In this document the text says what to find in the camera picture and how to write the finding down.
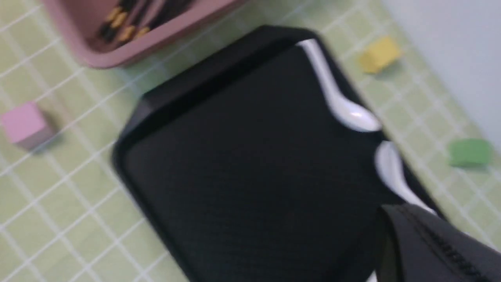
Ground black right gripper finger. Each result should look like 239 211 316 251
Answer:
375 204 501 282

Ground black chopsticks in bin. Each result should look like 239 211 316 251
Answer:
94 0 193 48

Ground white ceramic spoon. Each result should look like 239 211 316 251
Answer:
374 141 437 215
296 39 382 133

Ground green wooden cube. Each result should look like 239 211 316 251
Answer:
449 139 492 167

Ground white ceramic spoon far left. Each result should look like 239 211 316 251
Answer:
296 39 382 133

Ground black plastic tray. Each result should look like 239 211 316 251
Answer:
112 25 447 282

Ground yellow wooden cube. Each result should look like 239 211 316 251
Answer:
359 36 402 74

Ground green checkered tablecloth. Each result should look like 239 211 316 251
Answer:
0 0 500 282

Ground pink plastic bin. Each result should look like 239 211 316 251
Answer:
42 0 241 69

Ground pink wooden cube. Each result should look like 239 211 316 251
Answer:
1 101 56 151

